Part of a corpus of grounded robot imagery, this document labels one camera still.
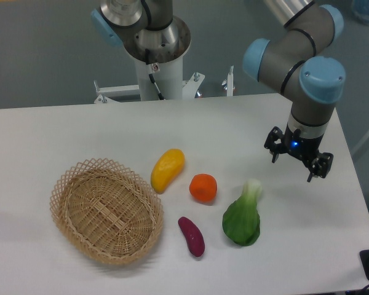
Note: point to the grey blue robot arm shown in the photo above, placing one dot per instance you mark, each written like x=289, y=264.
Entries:
x=293, y=66

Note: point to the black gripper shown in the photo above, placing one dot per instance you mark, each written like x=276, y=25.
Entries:
x=303, y=149

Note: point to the purple sweet potato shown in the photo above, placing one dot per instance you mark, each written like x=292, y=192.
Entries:
x=193, y=236

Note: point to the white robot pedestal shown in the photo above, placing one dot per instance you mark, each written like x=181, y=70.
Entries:
x=158, y=59

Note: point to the blue object top right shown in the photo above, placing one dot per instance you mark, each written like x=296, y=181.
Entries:
x=360, y=9

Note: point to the green bok choy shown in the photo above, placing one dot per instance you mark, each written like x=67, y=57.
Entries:
x=241, y=220

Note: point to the woven wicker basket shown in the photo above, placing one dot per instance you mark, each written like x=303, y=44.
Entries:
x=107, y=211

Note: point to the yellow mango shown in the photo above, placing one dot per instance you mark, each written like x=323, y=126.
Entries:
x=166, y=169

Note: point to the orange fruit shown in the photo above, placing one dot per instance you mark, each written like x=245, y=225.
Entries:
x=203, y=187

